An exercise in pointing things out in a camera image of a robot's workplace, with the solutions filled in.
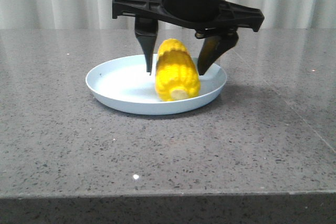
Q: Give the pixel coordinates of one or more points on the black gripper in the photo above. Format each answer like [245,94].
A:
[209,15]

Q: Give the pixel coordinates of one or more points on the yellow corn cob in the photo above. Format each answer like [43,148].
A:
[176,77]

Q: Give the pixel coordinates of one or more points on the light blue round plate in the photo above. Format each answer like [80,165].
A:
[125,85]

